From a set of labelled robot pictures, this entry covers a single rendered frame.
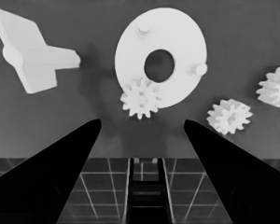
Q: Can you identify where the small white gear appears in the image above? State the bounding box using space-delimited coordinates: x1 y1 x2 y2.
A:
206 98 254 135
119 77 162 120
256 65 280 108

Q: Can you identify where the small white T-shaped piece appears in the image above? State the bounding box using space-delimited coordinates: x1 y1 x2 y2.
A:
0 6 82 95

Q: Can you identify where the white round carrier with pins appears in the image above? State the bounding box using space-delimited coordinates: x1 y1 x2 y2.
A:
114 7 208 110

